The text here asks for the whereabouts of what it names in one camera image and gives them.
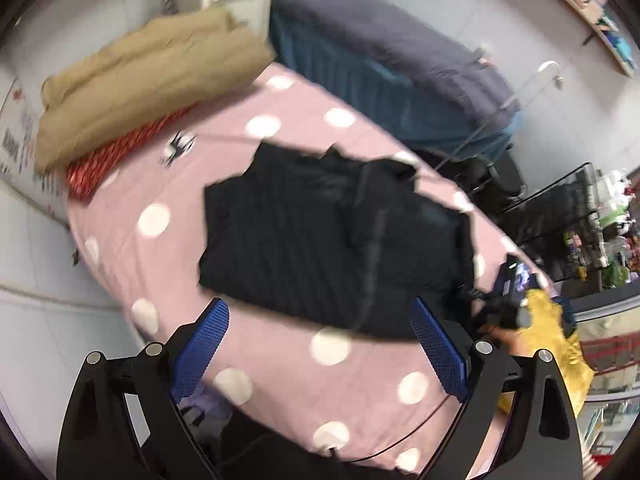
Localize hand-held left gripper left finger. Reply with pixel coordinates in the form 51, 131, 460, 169
56, 297, 231, 480

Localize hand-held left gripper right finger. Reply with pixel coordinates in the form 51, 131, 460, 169
410, 296, 585, 480

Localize black knit sweater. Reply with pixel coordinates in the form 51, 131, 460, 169
198, 142, 476, 341

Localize person's right hand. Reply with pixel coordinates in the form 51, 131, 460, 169
492, 329, 532, 357

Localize lilac cloth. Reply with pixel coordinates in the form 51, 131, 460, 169
177, 390, 236, 428

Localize pink polka dot bed sheet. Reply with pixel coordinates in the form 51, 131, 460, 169
67, 62, 556, 476

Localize dark cloth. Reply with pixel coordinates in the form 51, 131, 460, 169
220, 410, 401, 480

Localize black chair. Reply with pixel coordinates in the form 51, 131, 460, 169
415, 147, 526, 211

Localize pile of colourful toys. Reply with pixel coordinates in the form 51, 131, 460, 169
562, 167, 640, 288

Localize glass display counter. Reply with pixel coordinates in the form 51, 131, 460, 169
570, 290, 640, 461

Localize small black and white clip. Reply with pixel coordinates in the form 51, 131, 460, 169
161, 130, 197, 168

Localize red patterned cloth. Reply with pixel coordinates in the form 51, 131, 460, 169
67, 102, 201, 201

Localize teal blue bed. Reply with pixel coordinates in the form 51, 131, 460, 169
272, 20, 523, 161

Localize tan folded quilt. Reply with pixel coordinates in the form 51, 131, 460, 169
34, 6, 277, 173

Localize dark grey blanket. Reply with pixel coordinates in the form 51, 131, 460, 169
270, 0, 521, 131

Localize black wire rack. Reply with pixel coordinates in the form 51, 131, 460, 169
500, 162, 601, 286

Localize black cable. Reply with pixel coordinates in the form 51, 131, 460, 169
320, 390, 463, 463

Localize wall poster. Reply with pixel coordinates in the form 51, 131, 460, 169
0, 77, 71, 221

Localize wooden wall shelf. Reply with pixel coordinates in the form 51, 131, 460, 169
510, 0, 638, 78

